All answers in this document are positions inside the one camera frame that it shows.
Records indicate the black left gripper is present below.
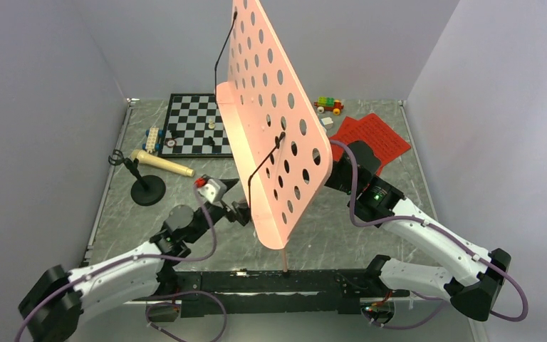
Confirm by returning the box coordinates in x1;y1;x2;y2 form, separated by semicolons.
187;179;261;244

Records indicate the white blue toy brick car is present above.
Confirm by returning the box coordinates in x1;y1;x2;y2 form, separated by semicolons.
142;126;165;155

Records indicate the orange yellow toy piece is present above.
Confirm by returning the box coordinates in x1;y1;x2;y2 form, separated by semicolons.
313;97;344;115

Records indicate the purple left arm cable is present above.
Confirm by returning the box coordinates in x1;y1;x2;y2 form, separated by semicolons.
14;181;228;342

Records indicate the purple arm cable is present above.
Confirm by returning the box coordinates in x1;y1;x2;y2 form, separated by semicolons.
329;139;529;331
14;181;228;342

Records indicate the gold microphone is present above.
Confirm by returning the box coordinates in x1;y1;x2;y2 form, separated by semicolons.
130;150;195;177

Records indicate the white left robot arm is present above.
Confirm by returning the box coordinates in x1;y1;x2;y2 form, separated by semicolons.
14;176;238;341

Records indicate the red sheet music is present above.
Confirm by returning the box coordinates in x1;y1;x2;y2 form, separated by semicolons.
337;113;411;175
330;117;362;162

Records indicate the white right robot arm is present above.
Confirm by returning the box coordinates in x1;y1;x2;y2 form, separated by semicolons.
330;140;528;322

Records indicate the black microphone stand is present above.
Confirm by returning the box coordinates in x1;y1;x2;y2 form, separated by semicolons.
108;149;166;207

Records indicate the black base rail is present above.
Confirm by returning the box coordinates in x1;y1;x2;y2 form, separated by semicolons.
143;269;410;318

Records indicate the black white chessboard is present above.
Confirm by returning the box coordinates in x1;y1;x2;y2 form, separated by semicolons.
158;93;232;159

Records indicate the pink music stand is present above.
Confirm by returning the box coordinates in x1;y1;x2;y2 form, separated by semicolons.
214;1;333;271

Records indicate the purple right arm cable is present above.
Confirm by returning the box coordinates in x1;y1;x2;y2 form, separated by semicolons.
329;139;529;331

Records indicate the blue toy block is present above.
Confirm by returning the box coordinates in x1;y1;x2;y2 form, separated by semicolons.
320;117;334;130

